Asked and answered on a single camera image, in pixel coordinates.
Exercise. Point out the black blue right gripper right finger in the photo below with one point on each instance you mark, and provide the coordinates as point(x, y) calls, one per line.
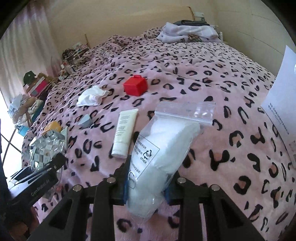
point(208, 213)

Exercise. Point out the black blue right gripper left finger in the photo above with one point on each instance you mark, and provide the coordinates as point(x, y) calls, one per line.
point(68, 220)

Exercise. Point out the clear bag of white cotton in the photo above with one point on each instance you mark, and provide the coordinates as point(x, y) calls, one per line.
point(160, 149)

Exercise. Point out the silver foil bag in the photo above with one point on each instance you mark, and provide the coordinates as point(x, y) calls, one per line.
point(43, 149)

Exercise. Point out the yellow cardboard box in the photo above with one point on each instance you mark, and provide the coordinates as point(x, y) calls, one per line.
point(53, 126)

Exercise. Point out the light blue triangular sponge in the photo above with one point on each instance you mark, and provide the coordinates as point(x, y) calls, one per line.
point(85, 122)

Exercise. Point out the pink white box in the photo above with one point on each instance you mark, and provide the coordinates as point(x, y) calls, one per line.
point(38, 87)

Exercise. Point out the dark green cap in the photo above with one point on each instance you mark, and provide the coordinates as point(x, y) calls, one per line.
point(29, 77)

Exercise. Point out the white crumpled cloth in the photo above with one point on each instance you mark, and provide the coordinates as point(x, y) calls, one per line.
point(92, 96)

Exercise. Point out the white cosmetic tube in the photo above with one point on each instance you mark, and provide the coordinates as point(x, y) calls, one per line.
point(123, 133)

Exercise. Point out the pink leopard print blanket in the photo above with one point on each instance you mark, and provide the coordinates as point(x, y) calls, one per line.
point(241, 151)

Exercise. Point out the white paper box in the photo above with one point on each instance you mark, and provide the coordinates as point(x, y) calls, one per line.
point(280, 102)

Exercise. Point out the cluttered bedside shelf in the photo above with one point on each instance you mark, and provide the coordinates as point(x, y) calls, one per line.
point(72, 58)

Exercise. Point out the pink white curtain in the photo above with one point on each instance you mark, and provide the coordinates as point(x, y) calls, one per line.
point(27, 45)

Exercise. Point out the red cube box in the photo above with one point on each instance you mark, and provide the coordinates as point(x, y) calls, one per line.
point(136, 85)

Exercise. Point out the white grey folded clothes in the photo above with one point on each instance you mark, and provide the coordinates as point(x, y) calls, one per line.
point(188, 31)

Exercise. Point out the white wall socket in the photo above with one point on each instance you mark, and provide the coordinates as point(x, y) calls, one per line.
point(199, 16)

